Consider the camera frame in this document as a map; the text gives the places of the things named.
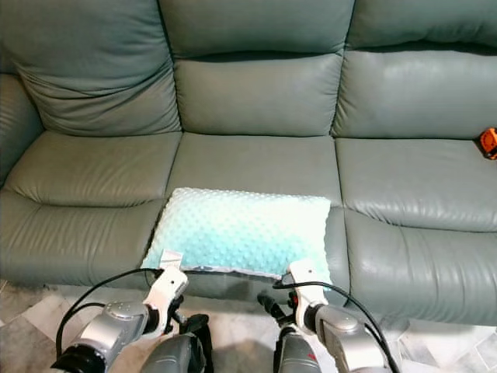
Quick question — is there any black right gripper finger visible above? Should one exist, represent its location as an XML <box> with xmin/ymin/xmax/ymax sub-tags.
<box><xmin>257</xmin><ymin>291</ymin><xmax>287</xmax><ymax>324</ymax></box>

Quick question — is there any teal dotted plush pillow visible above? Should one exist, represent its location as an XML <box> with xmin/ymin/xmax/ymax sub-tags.
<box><xmin>141</xmin><ymin>187</ymin><xmax>333</xmax><ymax>281</ymax></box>

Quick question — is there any grey-green leather sofa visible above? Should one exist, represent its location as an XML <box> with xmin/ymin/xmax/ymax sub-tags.
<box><xmin>0</xmin><ymin>0</ymin><xmax>497</xmax><ymax>327</ymax></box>

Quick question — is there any grey black robot right leg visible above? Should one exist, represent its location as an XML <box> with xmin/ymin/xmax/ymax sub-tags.
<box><xmin>274</xmin><ymin>330</ymin><xmax>323</xmax><ymax>373</ymax></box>

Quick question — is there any small orange object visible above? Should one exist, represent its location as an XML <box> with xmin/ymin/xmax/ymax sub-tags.
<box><xmin>480</xmin><ymin>127</ymin><xmax>497</xmax><ymax>160</ymax></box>

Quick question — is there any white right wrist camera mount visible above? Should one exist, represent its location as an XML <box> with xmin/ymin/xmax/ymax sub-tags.
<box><xmin>282</xmin><ymin>260</ymin><xmax>327</xmax><ymax>331</ymax></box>

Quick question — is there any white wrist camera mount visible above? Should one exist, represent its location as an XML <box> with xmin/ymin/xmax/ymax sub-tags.
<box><xmin>152</xmin><ymin>267</ymin><xmax>189</xmax><ymax>313</ymax></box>
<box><xmin>282</xmin><ymin>260</ymin><xmax>327</xmax><ymax>331</ymax></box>

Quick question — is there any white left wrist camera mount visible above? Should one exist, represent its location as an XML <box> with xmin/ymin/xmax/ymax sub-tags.
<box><xmin>152</xmin><ymin>267</ymin><xmax>189</xmax><ymax>313</ymax></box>

